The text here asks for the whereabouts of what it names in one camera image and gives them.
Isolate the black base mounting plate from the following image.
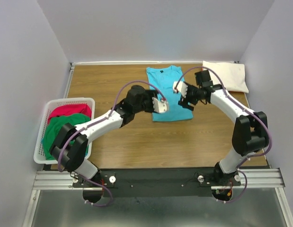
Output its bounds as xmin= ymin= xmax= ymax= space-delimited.
xmin=72 ymin=167 xmax=241 ymax=198

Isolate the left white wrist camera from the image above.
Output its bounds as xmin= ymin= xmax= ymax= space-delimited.
xmin=152 ymin=97 xmax=169 ymax=114

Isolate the white plastic laundry basket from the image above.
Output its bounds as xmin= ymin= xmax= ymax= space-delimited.
xmin=34 ymin=97 xmax=95 ymax=165

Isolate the red t shirt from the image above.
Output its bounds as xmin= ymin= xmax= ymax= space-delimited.
xmin=47 ymin=104 xmax=92 ymax=124

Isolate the cyan polo t shirt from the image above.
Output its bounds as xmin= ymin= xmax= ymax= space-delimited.
xmin=146 ymin=65 xmax=193 ymax=122

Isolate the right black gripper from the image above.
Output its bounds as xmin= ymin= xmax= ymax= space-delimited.
xmin=178 ymin=82 xmax=202 ymax=112

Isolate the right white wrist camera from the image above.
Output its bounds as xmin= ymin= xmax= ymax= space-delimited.
xmin=172 ymin=81 xmax=188 ymax=98

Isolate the green t shirt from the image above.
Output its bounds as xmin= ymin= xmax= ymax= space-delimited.
xmin=42 ymin=113 xmax=91 ymax=160

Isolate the aluminium frame rail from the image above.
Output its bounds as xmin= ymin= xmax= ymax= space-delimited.
xmin=23 ymin=168 xmax=289 ymax=227

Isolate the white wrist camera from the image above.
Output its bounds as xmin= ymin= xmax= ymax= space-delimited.
xmin=172 ymin=81 xmax=188 ymax=98
xmin=152 ymin=97 xmax=169 ymax=114

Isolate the folded white t shirt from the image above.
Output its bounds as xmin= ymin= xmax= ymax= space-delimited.
xmin=203 ymin=61 xmax=249 ymax=94

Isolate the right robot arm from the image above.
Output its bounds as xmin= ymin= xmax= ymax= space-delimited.
xmin=172 ymin=68 xmax=271 ymax=185

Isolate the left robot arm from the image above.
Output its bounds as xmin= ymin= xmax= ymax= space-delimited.
xmin=49 ymin=85 xmax=159 ymax=187

